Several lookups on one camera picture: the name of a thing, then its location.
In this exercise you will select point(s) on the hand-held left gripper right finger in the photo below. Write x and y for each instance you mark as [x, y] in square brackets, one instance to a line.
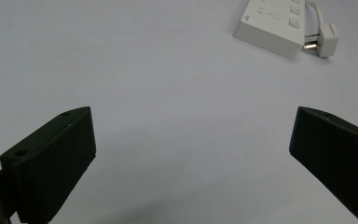
[338, 158]

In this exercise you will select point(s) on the white power plug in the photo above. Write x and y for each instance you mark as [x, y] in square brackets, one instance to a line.
[324, 39]

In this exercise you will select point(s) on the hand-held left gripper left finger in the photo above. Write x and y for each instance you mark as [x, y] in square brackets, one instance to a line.
[52, 161]

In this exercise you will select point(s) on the white power strip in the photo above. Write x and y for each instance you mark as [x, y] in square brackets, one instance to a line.
[273, 25]

